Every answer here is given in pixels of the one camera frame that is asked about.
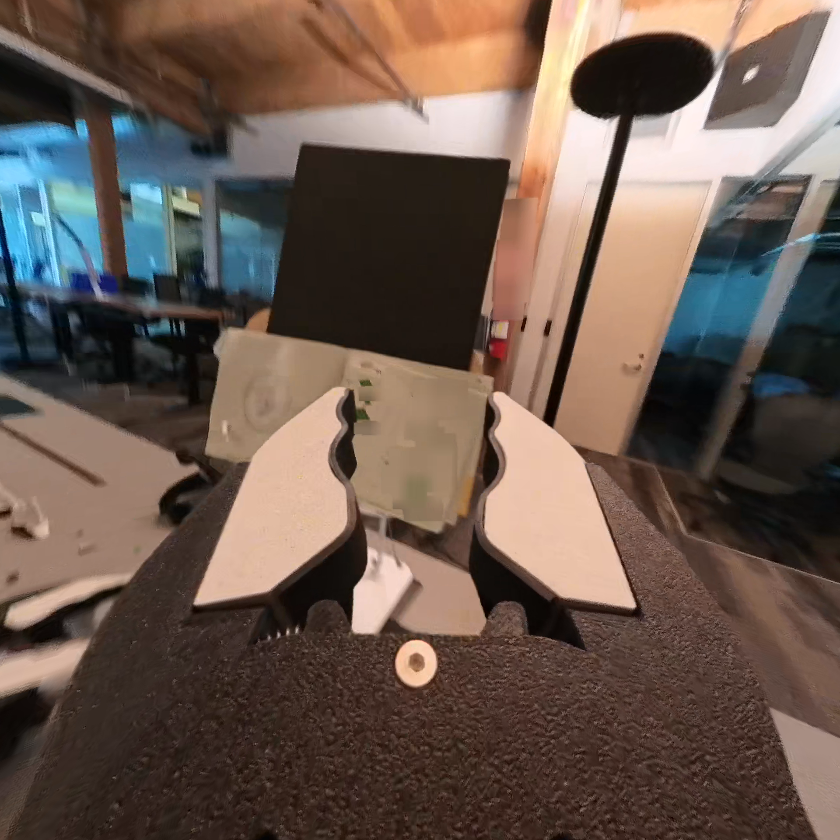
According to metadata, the grey square wall panel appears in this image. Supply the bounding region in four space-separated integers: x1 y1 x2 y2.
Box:
704 12 832 130

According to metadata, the white door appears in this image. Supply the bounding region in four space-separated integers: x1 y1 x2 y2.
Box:
558 180 713 455

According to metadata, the black panel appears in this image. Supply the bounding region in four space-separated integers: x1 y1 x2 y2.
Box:
268 144 511 371

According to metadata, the wooden post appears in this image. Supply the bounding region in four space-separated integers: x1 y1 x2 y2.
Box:
84 108 130 278

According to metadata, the wooden book stand white base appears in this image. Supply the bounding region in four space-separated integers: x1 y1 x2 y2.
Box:
246 308 421 635

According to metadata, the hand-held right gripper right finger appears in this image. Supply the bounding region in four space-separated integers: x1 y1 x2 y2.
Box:
470 391 639 627

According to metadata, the long wooden office desk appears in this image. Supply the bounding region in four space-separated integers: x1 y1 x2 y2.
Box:
26 285 227 404

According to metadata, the open instruction booklet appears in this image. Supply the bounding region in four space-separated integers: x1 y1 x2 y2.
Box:
205 327 494 534

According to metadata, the black floor lamp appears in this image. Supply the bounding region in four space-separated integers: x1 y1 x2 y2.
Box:
543 33 716 427

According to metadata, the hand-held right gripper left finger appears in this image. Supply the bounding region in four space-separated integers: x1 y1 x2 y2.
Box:
193 387 370 630

